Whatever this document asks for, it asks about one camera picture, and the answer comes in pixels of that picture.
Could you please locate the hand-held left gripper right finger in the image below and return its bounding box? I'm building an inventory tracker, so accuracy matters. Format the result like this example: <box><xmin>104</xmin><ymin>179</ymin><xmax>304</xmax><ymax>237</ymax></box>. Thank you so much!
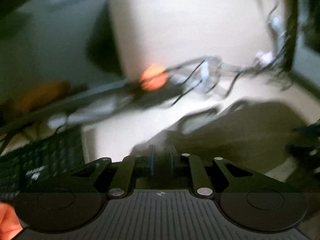
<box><xmin>169</xmin><ymin>144</ymin><xmax>253</xmax><ymax>199</ymax></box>

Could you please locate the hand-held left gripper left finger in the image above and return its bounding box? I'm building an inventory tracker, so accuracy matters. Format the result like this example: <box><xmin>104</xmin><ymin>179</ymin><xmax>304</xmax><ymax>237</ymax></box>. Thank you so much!
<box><xmin>71</xmin><ymin>144</ymin><xmax>157</xmax><ymax>198</ymax></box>

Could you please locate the olive dotted garment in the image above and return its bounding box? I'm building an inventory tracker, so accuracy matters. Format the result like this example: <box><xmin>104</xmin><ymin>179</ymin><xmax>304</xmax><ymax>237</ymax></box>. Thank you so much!
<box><xmin>130</xmin><ymin>100</ymin><xmax>320</xmax><ymax>183</ymax></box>

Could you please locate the person's left hand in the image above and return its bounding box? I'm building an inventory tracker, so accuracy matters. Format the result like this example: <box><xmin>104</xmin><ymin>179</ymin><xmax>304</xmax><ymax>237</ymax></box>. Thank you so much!
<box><xmin>0</xmin><ymin>202</ymin><xmax>23</xmax><ymax>240</ymax></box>

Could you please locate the black mesh basket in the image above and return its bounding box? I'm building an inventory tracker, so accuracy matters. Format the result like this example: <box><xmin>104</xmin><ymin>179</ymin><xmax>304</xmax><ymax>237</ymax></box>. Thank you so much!
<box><xmin>0</xmin><ymin>131</ymin><xmax>85</xmax><ymax>194</ymax></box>

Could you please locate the orange object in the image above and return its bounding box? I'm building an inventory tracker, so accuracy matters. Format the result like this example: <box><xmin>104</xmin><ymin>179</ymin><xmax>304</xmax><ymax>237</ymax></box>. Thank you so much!
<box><xmin>14</xmin><ymin>79</ymin><xmax>71</xmax><ymax>114</ymax></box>

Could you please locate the black cable bundle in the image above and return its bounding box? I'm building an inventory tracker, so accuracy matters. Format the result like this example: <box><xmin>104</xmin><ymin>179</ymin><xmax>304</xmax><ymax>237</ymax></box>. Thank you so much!
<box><xmin>171</xmin><ymin>59</ymin><xmax>295</xmax><ymax>107</ymax></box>

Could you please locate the power strip with orange switch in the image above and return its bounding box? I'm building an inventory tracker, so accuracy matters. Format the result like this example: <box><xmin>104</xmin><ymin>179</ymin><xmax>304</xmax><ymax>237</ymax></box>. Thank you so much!
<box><xmin>0</xmin><ymin>64</ymin><xmax>187</xmax><ymax>137</ymax></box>

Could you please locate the grey cable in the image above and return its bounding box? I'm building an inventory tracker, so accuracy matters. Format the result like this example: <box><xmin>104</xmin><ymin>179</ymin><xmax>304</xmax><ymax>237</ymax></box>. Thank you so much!
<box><xmin>172</xmin><ymin>56</ymin><xmax>247</xmax><ymax>99</ymax></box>

